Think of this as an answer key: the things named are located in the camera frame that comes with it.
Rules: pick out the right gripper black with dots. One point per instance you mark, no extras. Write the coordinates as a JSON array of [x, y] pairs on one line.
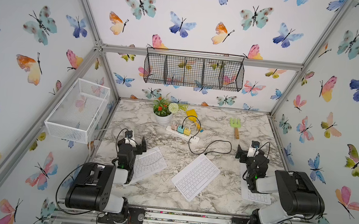
[[244, 155]]

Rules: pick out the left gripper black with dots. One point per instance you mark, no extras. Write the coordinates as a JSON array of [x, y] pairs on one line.
[[140, 148]]

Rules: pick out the yellow USB charger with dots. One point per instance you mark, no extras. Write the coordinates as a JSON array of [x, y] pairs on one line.
[[187, 132]]

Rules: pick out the white power strip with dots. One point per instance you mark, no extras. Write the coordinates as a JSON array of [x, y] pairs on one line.
[[193, 139]]

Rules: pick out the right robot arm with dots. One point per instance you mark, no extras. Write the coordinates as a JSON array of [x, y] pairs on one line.
[[286, 195]]

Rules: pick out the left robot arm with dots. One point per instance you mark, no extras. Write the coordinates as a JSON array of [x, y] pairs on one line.
[[91, 190]]

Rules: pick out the left white keyboard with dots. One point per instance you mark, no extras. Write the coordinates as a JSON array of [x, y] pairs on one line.
[[149, 163]]

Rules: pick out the white keyboard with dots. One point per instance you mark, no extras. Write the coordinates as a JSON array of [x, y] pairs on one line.
[[248, 195], [193, 179], [149, 163]]

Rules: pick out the right white keyboard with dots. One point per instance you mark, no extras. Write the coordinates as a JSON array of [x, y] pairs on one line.
[[248, 195]]

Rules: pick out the middle white keyboard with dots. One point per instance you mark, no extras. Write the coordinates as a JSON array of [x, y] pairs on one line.
[[193, 179]]

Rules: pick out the potted plant white pot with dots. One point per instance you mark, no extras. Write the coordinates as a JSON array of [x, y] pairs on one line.
[[165, 107]]

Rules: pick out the teal USB charger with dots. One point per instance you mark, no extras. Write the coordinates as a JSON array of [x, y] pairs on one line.
[[180, 129]]

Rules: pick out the white mesh wall basket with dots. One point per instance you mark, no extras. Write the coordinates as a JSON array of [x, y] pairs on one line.
[[76, 115]]

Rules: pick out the black wire wall basket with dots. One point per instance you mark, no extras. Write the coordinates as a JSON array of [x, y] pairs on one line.
[[194, 69]]

